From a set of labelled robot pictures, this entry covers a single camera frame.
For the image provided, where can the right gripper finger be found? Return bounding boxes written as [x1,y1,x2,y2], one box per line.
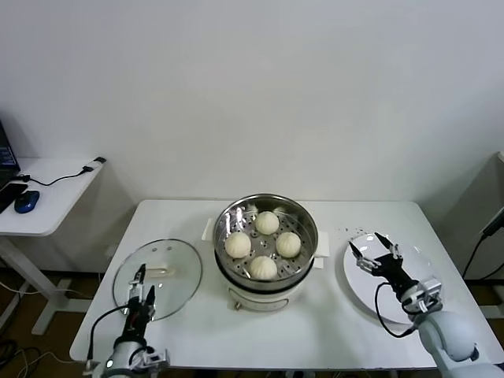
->
[348,240,375,273]
[374,232,402,260]

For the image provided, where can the black adapter cable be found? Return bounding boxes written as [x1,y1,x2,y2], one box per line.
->
[17,157,106,187]

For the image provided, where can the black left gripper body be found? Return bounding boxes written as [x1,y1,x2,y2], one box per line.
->
[121,298,153,343]

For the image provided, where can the white side desk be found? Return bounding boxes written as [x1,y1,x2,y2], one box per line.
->
[0,157,106,335]

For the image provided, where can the white oval plate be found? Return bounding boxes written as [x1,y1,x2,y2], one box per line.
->
[341,232,446,325]

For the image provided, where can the black device with cable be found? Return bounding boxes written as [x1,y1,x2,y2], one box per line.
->
[461,206,504,279]

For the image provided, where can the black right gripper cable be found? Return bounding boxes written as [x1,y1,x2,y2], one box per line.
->
[373,282,418,338]

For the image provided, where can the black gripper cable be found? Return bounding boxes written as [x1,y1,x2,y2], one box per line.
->
[84,306,131,363]
[373,282,418,338]

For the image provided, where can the light grey side furniture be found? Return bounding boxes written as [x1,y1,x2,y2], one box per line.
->
[462,151,504,279]

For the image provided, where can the black laptop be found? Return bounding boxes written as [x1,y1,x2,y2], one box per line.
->
[0,124,20,190]

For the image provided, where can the stainless steel steamer basket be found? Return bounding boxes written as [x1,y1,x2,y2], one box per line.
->
[200,192,330,283]

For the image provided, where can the white steamed baozi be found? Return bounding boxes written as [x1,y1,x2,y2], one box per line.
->
[254,210,280,236]
[224,231,252,259]
[250,255,278,281]
[275,231,302,259]

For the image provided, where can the white electric cooker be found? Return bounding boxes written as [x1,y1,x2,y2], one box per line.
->
[214,251,328,312]

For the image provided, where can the blue computer mouse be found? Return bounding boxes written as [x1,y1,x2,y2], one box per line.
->
[13,191,41,215]

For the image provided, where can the glass pot lid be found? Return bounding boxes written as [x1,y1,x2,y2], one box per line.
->
[111,238,203,323]

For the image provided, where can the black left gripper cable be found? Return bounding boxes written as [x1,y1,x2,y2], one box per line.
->
[84,306,131,363]

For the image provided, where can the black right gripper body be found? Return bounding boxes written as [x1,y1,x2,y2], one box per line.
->
[372,254,421,300]

